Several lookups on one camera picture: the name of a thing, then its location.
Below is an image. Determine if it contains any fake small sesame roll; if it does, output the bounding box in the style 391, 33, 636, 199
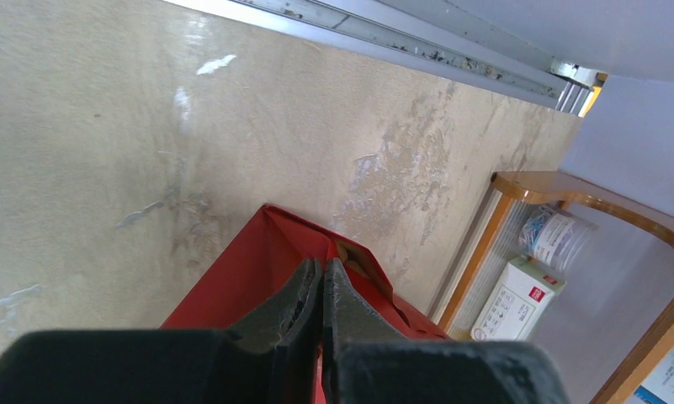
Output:
336, 241, 393, 294

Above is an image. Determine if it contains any small clear jar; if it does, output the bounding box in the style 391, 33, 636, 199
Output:
517, 205, 597, 274

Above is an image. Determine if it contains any white small box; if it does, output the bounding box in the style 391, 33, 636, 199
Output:
470, 256, 566, 342

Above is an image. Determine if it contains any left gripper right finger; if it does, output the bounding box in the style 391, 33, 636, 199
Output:
322, 259, 570, 403

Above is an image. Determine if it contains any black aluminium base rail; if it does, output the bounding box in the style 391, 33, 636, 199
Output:
178, 0, 607, 117

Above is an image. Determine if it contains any wooden shelf rack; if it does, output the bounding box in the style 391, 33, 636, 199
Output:
430, 172, 674, 403

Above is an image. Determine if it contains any pack of coloured markers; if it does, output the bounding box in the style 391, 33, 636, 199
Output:
626, 348, 674, 404

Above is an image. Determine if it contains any red paper bag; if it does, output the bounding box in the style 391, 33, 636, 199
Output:
165, 205, 446, 403

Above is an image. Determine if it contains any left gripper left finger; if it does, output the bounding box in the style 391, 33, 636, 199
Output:
0, 260, 322, 403

